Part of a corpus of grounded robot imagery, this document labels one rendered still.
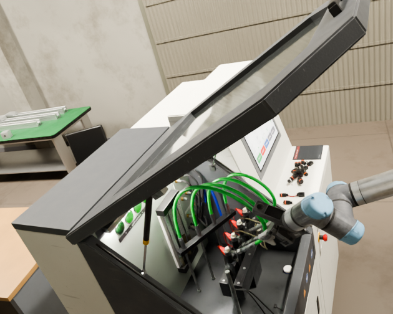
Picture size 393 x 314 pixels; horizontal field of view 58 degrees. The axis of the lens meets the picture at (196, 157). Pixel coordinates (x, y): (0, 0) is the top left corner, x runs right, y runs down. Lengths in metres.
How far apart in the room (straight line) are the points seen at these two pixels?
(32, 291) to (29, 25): 4.15
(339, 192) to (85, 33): 4.54
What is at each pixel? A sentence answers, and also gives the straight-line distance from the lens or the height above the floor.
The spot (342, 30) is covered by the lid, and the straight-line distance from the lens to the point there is 0.69.
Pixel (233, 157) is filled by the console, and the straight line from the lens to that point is 1.60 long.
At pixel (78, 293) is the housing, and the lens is 1.48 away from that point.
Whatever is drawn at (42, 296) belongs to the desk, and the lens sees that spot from 2.51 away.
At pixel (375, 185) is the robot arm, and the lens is 1.18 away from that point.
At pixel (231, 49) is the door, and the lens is 4.47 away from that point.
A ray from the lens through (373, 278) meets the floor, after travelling 2.81.
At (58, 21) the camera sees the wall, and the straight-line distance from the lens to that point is 5.49.
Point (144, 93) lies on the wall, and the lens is 5.15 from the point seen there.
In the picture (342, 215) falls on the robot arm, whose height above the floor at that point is 1.40.
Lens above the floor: 2.11
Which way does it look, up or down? 28 degrees down
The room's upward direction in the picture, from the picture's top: 16 degrees counter-clockwise
